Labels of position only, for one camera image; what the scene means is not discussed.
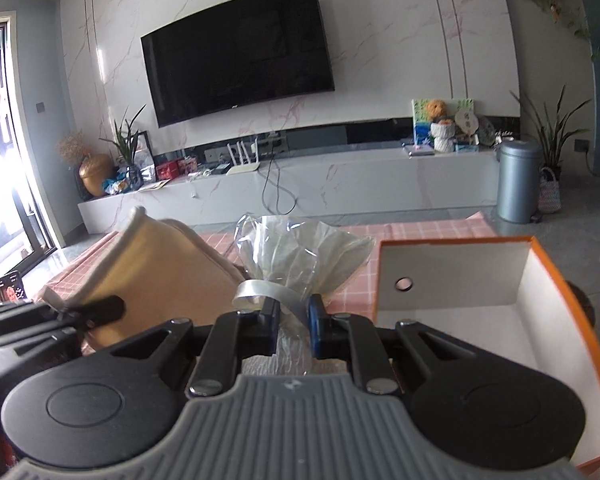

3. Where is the clear plastic bag with ribbon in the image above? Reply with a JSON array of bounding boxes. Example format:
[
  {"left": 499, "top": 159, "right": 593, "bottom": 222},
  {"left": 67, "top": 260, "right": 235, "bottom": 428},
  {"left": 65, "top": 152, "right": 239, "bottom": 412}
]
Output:
[{"left": 233, "top": 214, "right": 375, "bottom": 376}]

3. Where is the beige fabric pouch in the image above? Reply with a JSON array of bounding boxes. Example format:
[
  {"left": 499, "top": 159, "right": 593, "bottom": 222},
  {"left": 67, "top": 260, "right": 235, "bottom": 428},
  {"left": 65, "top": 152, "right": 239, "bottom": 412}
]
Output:
[{"left": 38, "top": 207, "right": 246, "bottom": 350}]

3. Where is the golden vase with dried flowers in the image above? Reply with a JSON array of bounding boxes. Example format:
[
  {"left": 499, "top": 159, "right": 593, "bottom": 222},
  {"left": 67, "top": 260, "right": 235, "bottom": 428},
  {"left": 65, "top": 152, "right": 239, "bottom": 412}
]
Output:
[{"left": 56, "top": 131, "right": 114, "bottom": 198}]

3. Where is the white marble tv console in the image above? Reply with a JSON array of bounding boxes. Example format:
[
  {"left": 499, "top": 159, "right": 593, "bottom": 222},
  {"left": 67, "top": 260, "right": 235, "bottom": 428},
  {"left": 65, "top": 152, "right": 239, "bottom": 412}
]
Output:
[{"left": 79, "top": 148, "right": 498, "bottom": 234}]

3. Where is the red gift box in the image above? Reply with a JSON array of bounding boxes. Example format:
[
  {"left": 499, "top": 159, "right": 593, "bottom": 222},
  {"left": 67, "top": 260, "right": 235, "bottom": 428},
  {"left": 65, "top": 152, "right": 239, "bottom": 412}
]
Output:
[{"left": 156, "top": 160, "right": 181, "bottom": 181}]

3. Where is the white wifi router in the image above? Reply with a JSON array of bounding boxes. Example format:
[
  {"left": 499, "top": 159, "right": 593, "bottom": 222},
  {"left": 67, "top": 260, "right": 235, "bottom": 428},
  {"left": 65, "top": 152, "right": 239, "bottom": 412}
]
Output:
[{"left": 226, "top": 141, "right": 260, "bottom": 174}]

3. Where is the green potted plant on console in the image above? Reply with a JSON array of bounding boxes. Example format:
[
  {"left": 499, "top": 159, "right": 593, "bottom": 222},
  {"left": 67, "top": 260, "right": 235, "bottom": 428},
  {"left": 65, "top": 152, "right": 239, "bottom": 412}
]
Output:
[{"left": 102, "top": 105, "right": 145, "bottom": 191}]

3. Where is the orange white cardboard box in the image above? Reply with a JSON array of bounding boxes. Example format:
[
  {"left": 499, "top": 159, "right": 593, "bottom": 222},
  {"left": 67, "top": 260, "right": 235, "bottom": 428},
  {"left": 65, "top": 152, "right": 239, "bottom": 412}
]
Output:
[{"left": 375, "top": 236, "right": 600, "bottom": 474}]

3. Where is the teddy bear in white basket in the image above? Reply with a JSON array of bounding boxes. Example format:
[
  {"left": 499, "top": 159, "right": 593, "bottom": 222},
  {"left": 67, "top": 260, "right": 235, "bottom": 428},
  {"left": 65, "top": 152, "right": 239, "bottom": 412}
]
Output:
[{"left": 426, "top": 99, "right": 455, "bottom": 153}]

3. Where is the grey metal trash can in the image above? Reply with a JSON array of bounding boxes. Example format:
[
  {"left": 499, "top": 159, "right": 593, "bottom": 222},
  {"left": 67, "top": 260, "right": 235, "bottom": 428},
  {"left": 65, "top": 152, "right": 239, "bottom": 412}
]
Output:
[{"left": 496, "top": 140, "right": 542, "bottom": 224}]

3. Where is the woven basket bag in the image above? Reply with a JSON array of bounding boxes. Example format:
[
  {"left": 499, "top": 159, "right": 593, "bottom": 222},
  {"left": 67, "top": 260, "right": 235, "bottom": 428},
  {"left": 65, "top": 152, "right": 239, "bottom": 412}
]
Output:
[{"left": 538, "top": 166, "right": 562, "bottom": 214}]

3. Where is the tall floor plant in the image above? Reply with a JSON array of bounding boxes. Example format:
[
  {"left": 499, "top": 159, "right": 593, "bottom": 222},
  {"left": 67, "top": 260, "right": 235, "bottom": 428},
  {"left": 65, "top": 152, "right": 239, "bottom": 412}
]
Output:
[{"left": 509, "top": 86, "right": 592, "bottom": 181}]

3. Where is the black hanging cable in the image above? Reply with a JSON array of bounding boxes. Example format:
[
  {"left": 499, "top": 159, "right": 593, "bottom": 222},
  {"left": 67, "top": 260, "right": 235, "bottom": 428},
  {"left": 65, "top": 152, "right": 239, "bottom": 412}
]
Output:
[{"left": 260, "top": 152, "right": 299, "bottom": 217}]

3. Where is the black wall television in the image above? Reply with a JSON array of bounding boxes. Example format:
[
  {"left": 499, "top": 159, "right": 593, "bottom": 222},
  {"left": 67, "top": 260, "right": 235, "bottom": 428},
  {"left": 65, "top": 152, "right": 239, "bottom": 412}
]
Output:
[{"left": 140, "top": 0, "right": 335, "bottom": 127}]

